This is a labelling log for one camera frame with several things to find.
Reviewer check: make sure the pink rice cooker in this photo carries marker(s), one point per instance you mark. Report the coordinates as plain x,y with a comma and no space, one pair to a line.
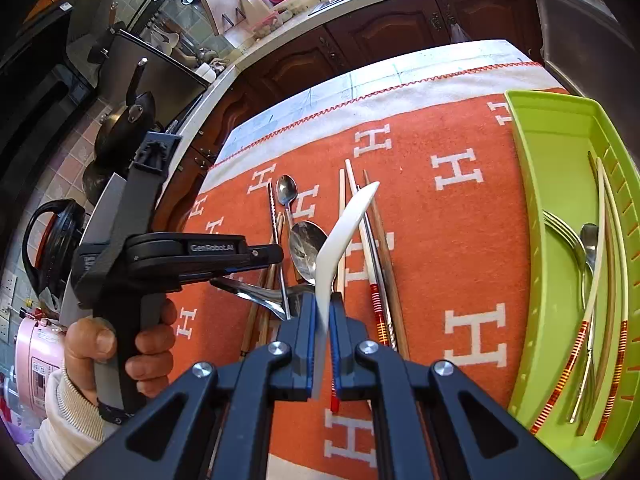
37,360

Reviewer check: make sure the orange white patterned blanket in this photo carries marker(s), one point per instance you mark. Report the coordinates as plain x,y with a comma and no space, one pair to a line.
450,260

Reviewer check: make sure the black electric kettle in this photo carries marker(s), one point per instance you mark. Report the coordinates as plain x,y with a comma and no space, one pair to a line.
50,240

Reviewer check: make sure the green plastic tray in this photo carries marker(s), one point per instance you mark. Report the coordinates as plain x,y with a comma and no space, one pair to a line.
555,170

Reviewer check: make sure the person's left hand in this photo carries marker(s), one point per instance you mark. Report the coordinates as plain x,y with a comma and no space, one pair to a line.
95,340

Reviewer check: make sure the wooden cutting board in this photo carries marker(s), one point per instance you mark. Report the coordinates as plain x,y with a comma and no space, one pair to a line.
235,5

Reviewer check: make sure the large steel spoon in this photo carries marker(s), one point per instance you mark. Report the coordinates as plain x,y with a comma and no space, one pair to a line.
306,250

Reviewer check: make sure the cream chopstick red striped end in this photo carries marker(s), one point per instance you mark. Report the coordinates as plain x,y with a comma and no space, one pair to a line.
377,310
611,385
557,385

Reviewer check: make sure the pale blue table cover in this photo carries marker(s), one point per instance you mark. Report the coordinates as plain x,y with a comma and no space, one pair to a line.
320,99

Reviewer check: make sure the hanging kitchen ladles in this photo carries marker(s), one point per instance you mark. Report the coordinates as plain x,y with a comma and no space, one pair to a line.
170,40

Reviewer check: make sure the white plastic bag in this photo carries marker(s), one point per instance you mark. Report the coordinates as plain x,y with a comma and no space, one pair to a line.
457,32

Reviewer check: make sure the grey appliance dark door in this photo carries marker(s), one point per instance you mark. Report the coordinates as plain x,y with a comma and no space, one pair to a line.
575,35

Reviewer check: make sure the black range hood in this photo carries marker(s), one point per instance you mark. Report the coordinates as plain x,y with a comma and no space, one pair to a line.
35,85

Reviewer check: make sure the dark wok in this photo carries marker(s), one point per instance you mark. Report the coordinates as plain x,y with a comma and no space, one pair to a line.
125,130

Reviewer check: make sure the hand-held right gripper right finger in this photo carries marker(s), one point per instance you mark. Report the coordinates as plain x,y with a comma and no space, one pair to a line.
339,360

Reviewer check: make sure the steel fork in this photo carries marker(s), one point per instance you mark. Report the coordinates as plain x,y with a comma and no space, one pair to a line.
560,230

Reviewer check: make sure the white ceramic spoon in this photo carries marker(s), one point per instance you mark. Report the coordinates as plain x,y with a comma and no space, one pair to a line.
345,230

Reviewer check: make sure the stainless steel splash guard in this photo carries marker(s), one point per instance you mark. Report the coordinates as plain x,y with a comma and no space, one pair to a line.
150,75

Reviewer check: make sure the dark cooking pot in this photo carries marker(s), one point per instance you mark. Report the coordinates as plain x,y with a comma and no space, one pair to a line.
97,180

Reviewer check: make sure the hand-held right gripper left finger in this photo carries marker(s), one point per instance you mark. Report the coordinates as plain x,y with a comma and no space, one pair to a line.
306,355

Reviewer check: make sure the white cup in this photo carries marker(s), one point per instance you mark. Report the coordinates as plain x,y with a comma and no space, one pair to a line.
206,72

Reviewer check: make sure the person's left forearm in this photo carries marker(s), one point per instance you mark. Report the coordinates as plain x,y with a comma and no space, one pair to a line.
65,435

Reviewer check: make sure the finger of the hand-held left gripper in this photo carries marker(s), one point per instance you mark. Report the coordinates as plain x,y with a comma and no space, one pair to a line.
230,272
265,254

